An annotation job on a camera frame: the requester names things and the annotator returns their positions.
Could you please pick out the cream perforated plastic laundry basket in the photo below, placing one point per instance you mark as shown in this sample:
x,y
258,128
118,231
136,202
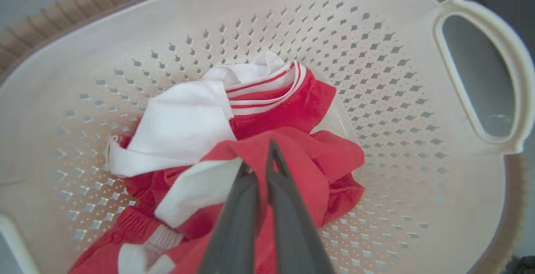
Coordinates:
x,y
459,182

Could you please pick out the red and white sports shirt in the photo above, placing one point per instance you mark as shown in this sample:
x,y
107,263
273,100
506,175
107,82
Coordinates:
x,y
184,123

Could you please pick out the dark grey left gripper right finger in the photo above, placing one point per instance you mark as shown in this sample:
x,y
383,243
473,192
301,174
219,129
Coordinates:
x,y
292,232

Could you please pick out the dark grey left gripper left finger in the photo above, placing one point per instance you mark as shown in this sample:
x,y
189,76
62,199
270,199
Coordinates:
x,y
236,232

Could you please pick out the red shorts with ribbed waistband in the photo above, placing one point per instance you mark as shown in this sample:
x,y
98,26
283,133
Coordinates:
x,y
108,253

